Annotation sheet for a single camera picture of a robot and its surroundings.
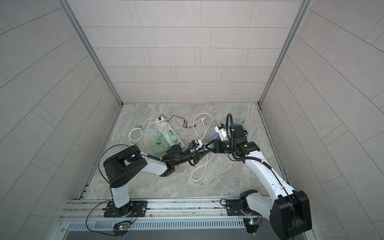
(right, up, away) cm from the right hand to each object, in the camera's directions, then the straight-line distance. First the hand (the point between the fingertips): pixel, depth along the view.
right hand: (208, 147), depth 76 cm
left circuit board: (-38, -32, -12) cm, 51 cm away
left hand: (+2, -1, +2) cm, 3 cm away
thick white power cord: (-46, +8, +23) cm, 52 cm away
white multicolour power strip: (-26, +5, +13) cm, 29 cm away
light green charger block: (-21, +3, +13) cm, 25 cm away
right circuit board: (+19, -34, -8) cm, 40 cm away
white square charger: (-28, +9, +20) cm, 35 cm away
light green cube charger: (-23, +6, +15) cm, 28 cm away
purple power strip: (+6, +3, +20) cm, 21 cm away
